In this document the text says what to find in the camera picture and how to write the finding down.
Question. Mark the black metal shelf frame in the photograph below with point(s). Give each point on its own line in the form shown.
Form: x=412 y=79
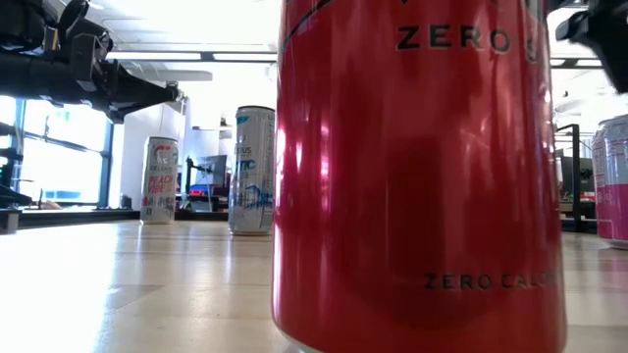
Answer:
x=576 y=186

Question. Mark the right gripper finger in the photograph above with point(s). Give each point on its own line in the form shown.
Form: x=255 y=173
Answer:
x=620 y=68

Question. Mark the grey computer monitor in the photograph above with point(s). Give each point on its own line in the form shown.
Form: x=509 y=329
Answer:
x=216 y=169

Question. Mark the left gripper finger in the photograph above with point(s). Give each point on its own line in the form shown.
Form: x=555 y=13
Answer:
x=127 y=112
x=147 y=92

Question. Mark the long ceiling light strip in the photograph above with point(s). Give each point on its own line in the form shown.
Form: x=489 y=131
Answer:
x=589 y=63
x=245 y=57
x=152 y=55
x=557 y=62

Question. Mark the black tripod stand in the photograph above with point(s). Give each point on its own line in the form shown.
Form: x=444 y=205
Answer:
x=10 y=196

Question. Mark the pink white raspberry lime can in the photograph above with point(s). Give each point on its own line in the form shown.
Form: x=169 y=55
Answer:
x=613 y=196

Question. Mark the large window with dark frame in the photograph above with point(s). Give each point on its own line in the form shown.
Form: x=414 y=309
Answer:
x=64 y=166

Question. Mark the black computer monitor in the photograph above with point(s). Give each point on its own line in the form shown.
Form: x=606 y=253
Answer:
x=584 y=176

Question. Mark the white Celsius Peach Vibe can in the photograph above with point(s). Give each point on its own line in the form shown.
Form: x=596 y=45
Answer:
x=159 y=196

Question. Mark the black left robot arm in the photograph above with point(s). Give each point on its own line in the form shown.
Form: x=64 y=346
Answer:
x=24 y=78

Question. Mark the black monitor stand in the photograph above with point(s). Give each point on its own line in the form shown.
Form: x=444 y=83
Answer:
x=188 y=176

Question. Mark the black aluminium table frame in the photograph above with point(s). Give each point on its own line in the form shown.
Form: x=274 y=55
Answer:
x=73 y=216

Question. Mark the white Celsius Arctic Vibe can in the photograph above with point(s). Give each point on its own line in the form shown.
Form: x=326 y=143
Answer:
x=252 y=196

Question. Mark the red zero sugar soda can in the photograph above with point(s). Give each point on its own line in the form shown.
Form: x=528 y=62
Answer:
x=417 y=171

